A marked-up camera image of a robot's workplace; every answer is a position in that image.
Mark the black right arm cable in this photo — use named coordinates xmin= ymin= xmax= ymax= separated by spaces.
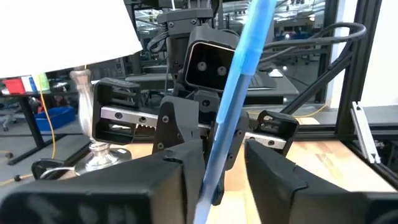
xmin=259 ymin=22 xmax=368 ymax=60

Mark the silver aluminium bracket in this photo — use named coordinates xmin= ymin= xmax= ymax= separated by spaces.
xmin=350 ymin=101 xmax=382 ymax=165

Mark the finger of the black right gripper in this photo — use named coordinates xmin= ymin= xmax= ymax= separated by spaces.
xmin=151 ymin=95 xmax=200 ymax=154
xmin=205 ymin=108 xmax=250 ymax=207

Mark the blue plastic bin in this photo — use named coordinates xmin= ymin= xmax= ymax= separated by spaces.
xmin=34 ymin=106 xmax=76 ymax=132

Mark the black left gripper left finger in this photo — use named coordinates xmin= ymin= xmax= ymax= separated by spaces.
xmin=0 ymin=139 xmax=206 ymax=224

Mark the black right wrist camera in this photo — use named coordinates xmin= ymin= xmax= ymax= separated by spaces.
xmin=182 ymin=24 xmax=241 ymax=95

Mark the black desk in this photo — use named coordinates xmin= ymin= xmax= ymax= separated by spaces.
xmin=0 ymin=88 xmax=94 ymax=166

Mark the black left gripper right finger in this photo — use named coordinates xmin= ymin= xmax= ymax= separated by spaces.
xmin=244 ymin=139 xmax=398 ymax=224

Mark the white shade silver table lamp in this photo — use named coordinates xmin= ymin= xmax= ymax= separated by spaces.
xmin=0 ymin=0 xmax=144 ymax=180

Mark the blue pen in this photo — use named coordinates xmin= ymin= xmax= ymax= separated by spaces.
xmin=192 ymin=0 xmax=278 ymax=224

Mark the green white container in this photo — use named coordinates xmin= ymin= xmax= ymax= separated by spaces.
xmin=32 ymin=72 xmax=51 ymax=93

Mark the yellow extension cable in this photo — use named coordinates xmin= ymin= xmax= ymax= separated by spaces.
xmin=0 ymin=173 xmax=34 ymax=187
xmin=36 ymin=73 xmax=57 ymax=160

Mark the red box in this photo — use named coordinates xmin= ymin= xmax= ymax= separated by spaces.
xmin=1 ymin=77 xmax=27 ymax=96

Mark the white blue container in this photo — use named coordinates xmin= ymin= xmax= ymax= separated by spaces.
xmin=20 ymin=75 xmax=38 ymax=93

